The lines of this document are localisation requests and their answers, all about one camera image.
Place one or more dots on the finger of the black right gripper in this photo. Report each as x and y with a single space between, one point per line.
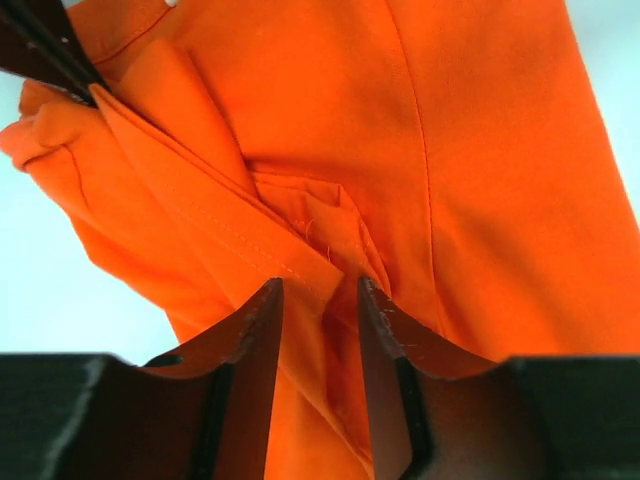
38 42

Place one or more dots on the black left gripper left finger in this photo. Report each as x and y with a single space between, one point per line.
212 401

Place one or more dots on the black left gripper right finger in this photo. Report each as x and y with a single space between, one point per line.
432 406

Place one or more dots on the orange t shirt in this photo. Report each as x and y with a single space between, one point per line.
452 151

